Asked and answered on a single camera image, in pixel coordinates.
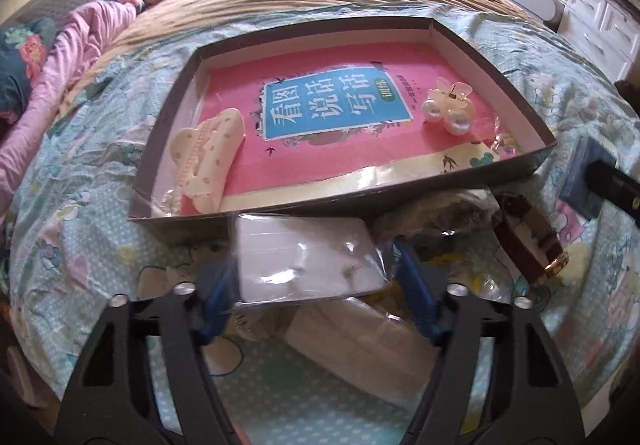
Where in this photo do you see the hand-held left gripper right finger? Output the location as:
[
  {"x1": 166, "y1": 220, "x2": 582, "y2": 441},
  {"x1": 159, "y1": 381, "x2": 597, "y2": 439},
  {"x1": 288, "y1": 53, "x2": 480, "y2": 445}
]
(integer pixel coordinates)
[{"x1": 392, "y1": 236, "x2": 586, "y2": 445}]

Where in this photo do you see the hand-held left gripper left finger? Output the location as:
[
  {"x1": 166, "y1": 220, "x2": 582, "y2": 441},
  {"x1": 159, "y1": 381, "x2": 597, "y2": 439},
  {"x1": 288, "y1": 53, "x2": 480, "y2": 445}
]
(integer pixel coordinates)
[{"x1": 54, "y1": 259, "x2": 241, "y2": 445}]

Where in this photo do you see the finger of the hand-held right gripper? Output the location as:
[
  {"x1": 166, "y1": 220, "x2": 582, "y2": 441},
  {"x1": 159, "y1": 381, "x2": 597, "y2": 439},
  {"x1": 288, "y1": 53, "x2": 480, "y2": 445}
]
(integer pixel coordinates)
[{"x1": 559, "y1": 135, "x2": 640, "y2": 228}]

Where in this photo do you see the brown strap wrist watch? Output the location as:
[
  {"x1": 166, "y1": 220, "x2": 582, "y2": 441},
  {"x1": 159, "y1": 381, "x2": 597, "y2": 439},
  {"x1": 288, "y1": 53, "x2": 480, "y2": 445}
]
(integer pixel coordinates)
[{"x1": 495, "y1": 194, "x2": 572, "y2": 287}]

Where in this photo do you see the clear packet with white card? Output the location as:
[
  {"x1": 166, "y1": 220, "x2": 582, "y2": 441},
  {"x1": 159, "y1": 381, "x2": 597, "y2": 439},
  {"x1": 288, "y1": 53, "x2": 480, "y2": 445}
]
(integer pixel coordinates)
[{"x1": 231, "y1": 212, "x2": 396, "y2": 306}]

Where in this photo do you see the shallow grey cardboard box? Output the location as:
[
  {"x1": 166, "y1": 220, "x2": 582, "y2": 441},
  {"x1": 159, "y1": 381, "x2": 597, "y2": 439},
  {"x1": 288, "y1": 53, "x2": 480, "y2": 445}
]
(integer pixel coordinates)
[{"x1": 127, "y1": 16, "x2": 557, "y2": 225}]

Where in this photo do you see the clear bag with dark jewelry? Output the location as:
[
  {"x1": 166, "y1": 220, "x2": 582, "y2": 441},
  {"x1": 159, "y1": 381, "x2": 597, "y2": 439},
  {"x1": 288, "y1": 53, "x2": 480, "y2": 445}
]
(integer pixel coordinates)
[{"x1": 372, "y1": 189, "x2": 506, "y2": 276}]

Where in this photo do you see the white paper packet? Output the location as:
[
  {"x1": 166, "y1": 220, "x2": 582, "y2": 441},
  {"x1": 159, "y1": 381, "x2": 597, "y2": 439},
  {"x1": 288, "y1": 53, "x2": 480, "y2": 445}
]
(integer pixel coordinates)
[{"x1": 282, "y1": 297, "x2": 443, "y2": 408}]

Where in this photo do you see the small crumpled clear packet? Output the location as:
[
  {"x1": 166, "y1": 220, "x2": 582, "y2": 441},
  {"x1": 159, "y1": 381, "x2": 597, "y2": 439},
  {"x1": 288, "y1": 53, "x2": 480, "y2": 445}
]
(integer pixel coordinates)
[{"x1": 490, "y1": 121, "x2": 527, "y2": 162}]

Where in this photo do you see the light blue cartoon blanket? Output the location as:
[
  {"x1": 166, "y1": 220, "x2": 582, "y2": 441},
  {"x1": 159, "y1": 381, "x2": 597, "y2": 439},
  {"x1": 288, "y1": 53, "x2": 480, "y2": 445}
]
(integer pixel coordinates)
[{"x1": 10, "y1": 0, "x2": 640, "y2": 445}]

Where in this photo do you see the pearl hair clip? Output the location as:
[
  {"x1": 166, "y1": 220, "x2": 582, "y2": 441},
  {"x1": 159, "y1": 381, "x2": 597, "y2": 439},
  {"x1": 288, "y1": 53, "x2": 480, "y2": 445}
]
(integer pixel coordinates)
[{"x1": 421, "y1": 77, "x2": 476, "y2": 136}]

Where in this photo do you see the pink book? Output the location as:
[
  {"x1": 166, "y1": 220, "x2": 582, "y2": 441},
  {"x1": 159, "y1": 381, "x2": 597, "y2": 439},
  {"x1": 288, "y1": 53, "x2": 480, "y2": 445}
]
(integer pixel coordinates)
[{"x1": 197, "y1": 52, "x2": 506, "y2": 206}]

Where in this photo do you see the white drawer dresser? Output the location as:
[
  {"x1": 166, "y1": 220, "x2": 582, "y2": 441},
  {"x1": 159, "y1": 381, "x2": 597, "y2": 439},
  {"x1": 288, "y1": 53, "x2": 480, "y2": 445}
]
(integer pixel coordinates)
[{"x1": 557, "y1": 0, "x2": 640, "y2": 86}]

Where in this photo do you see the cream hair claw clip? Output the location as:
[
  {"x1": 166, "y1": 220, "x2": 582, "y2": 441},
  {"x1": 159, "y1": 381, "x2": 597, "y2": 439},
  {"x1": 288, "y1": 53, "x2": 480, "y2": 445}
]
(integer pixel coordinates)
[{"x1": 160, "y1": 108, "x2": 247, "y2": 214}]

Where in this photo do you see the pink quilt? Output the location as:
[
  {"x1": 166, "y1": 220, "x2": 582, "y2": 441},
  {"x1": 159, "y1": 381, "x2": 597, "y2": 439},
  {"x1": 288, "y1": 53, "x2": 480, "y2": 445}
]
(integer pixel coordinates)
[{"x1": 0, "y1": 0, "x2": 143, "y2": 210}]

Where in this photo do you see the large floral pillow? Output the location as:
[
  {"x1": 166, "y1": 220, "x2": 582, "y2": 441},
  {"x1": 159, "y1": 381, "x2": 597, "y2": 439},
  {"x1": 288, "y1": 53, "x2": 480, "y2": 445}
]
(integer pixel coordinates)
[{"x1": 0, "y1": 17, "x2": 58, "y2": 120}]

